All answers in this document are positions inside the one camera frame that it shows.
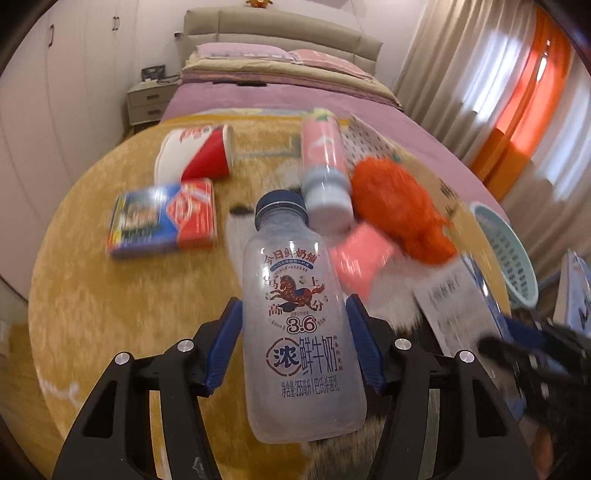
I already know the orange curtain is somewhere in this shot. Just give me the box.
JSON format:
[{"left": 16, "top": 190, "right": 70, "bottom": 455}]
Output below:
[{"left": 471, "top": 8, "right": 573, "bottom": 201}]

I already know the orange plastic bag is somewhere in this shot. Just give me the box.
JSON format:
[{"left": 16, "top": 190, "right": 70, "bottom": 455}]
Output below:
[{"left": 351, "top": 157, "right": 457, "bottom": 265}]

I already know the blue red tiger box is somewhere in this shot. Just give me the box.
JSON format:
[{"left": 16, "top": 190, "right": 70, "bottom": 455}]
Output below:
[{"left": 106, "top": 179, "right": 217, "bottom": 259}]

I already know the bed with purple cover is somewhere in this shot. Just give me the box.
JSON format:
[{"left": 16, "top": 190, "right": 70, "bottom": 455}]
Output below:
[{"left": 163, "top": 51, "right": 501, "bottom": 210}]

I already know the pink pillow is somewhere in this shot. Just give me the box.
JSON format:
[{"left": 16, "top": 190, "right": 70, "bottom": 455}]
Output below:
[{"left": 290, "top": 49, "right": 372, "bottom": 79}]

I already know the light blue plastic basket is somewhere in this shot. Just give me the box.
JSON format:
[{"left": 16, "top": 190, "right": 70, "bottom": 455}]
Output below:
[{"left": 470, "top": 202, "right": 539, "bottom": 310}]

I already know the beige padded headboard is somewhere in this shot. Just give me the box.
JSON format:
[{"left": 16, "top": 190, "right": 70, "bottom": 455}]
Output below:
[{"left": 180, "top": 7, "right": 383, "bottom": 75}]

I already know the white dotted paper bag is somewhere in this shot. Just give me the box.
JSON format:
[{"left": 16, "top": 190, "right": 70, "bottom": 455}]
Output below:
[{"left": 341, "top": 116, "right": 402, "bottom": 174}]

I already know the white wardrobe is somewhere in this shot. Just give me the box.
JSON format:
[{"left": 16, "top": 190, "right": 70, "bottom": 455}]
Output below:
[{"left": 1, "top": 1, "right": 138, "bottom": 297}]

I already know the pink bottle grey cap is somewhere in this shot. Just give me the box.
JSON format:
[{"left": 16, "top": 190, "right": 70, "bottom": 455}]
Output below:
[{"left": 301, "top": 109, "right": 353, "bottom": 236}]

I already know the white blue milk carton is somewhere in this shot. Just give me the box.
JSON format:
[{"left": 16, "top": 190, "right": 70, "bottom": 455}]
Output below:
[{"left": 414, "top": 253, "right": 526, "bottom": 420}]

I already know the beige nightstand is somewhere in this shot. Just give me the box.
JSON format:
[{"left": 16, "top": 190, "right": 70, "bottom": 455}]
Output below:
[{"left": 126, "top": 80, "right": 179, "bottom": 127}]

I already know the beige curtain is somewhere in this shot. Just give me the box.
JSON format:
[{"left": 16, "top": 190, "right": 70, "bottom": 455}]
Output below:
[{"left": 394, "top": 1, "right": 590, "bottom": 276}]

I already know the pink paper packet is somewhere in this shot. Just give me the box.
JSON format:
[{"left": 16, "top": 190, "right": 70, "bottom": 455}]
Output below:
[{"left": 331, "top": 222, "right": 402, "bottom": 301}]

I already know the clear milk bottle blue cap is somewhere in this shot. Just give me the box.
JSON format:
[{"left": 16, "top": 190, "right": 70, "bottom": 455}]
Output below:
[{"left": 242, "top": 190, "right": 367, "bottom": 444}]

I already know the red white paper cup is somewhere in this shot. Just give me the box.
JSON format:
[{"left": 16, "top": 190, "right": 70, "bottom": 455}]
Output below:
[{"left": 154, "top": 124, "right": 235, "bottom": 185}]

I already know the light blue desk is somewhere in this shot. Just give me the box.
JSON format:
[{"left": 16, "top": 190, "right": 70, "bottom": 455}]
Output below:
[{"left": 552, "top": 250, "right": 591, "bottom": 337}]

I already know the purple pillow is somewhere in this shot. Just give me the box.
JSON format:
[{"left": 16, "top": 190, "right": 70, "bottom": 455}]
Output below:
[{"left": 195, "top": 42, "right": 297, "bottom": 63}]

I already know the black device on nightstand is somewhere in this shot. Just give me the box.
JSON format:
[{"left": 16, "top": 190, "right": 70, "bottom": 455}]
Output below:
[{"left": 140, "top": 65, "right": 166, "bottom": 82}]

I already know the orange plush toy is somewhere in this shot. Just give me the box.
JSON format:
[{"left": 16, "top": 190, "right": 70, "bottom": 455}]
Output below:
[{"left": 245, "top": 0, "right": 273, "bottom": 9}]

